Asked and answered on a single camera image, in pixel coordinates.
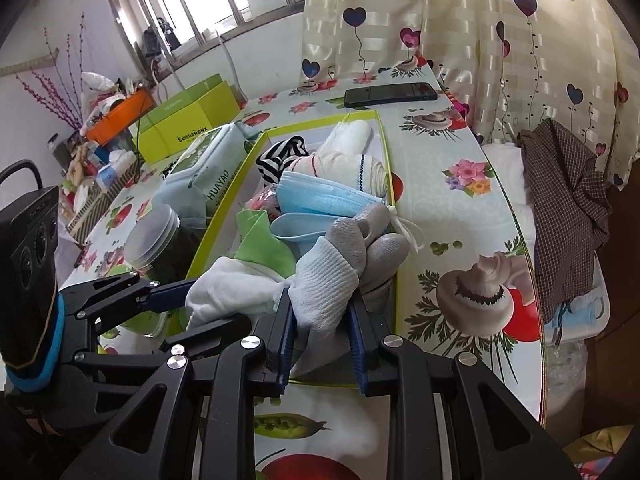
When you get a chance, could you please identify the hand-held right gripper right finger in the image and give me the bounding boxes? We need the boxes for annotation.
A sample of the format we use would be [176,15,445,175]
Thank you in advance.
[347,296,568,480]

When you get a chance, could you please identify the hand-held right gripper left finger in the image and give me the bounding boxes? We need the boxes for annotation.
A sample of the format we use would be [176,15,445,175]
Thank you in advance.
[60,287,296,480]

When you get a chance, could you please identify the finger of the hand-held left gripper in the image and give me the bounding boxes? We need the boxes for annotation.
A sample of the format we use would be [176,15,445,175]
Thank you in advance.
[75,312,255,380]
[60,271,198,321]

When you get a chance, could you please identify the white cloth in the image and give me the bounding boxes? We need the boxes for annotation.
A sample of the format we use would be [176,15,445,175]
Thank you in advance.
[325,119,375,156]
[185,255,293,333]

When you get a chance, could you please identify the gray white work glove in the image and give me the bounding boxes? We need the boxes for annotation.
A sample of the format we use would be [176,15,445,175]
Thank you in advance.
[290,205,413,378]

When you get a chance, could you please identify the black white striped sock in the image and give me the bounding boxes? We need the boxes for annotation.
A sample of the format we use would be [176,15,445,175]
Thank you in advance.
[256,137,311,185]

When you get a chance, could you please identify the lime green tray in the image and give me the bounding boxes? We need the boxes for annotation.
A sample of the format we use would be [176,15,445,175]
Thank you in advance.
[185,110,403,388]

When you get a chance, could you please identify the glass jar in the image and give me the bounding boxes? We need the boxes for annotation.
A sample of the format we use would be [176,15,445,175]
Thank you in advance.
[122,205,208,286]

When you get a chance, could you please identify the black white striped box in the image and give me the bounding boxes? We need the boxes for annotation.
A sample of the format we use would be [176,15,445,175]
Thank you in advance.
[65,187,118,246]

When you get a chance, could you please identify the green cloth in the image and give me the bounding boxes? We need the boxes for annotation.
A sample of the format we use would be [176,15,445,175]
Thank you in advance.
[235,210,297,278]

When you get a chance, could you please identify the light blue face mask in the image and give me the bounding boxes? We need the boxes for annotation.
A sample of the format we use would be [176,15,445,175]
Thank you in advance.
[270,212,336,241]

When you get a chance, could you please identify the tissue pack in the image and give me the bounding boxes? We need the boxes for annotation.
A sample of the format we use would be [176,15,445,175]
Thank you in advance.
[95,152,138,191]

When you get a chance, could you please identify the wet wipes pack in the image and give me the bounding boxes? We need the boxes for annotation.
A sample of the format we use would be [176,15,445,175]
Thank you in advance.
[162,122,263,231]

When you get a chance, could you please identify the pink packet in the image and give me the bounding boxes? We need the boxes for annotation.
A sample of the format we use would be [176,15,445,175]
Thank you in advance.
[250,185,278,211]

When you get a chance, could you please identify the pink flower branches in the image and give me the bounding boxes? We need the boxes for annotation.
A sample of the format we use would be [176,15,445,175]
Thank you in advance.
[15,12,88,131]

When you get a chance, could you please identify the lime green box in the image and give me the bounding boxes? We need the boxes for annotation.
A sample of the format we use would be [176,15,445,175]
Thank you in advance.
[137,82,242,165]

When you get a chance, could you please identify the orange plastic basin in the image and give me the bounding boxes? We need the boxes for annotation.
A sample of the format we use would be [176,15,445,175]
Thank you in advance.
[86,87,153,143]

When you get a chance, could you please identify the white sock with blue stripe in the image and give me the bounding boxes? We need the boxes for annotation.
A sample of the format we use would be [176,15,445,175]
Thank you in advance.
[292,152,390,196]

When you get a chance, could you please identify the white plastic bag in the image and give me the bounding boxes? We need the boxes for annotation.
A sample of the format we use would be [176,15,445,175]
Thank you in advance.
[80,71,126,98]

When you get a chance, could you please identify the white rolled cloth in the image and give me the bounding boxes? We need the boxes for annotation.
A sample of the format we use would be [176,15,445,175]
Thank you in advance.
[325,119,375,156]

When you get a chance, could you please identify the clear plastic wrap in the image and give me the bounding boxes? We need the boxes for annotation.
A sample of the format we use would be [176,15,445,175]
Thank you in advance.
[547,345,591,391]

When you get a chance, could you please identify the white bedding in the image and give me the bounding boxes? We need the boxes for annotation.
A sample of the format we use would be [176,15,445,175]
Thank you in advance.
[482,142,536,211]

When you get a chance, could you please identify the black smartphone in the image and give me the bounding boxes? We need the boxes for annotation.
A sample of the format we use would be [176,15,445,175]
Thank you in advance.
[344,82,438,108]

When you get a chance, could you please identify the brown checked cloth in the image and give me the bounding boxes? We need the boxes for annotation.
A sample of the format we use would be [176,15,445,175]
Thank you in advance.
[517,119,613,323]

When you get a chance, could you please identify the black bag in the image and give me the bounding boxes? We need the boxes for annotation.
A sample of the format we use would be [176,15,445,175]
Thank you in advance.
[142,17,183,53]

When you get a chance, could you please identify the yellow cloth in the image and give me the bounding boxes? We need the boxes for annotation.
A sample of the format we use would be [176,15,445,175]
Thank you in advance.
[580,425,636,466]

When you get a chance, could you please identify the window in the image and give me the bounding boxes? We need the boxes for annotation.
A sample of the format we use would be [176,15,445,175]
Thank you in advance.
[102,0,308,61]

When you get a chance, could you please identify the heart print curtain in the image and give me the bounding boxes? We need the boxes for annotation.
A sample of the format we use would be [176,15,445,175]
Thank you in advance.
[300,0,640,191]

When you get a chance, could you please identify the beige braided rope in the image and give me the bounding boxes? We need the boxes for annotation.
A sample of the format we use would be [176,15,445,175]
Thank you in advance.
[67,155,88,186]

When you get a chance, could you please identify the black cable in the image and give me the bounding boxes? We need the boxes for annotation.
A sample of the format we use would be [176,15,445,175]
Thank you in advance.
[131,95,151,166]

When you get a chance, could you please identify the white cable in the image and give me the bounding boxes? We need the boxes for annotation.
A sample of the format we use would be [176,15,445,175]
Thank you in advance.
[220,35,251,106]

